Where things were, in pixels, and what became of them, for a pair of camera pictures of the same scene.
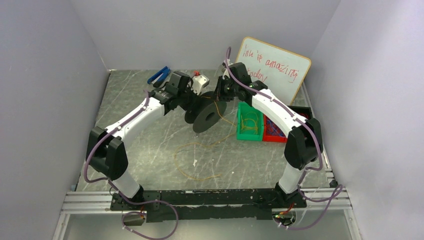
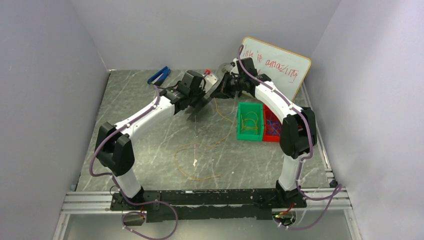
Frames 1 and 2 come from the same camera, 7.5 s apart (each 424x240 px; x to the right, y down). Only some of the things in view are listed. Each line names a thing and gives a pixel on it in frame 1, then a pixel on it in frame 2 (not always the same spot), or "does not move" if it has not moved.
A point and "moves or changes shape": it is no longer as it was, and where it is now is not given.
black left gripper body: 191,100 does not move
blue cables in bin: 271,129 does not move
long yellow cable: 221,117 does not move
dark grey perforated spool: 205,112 moves or changes shape
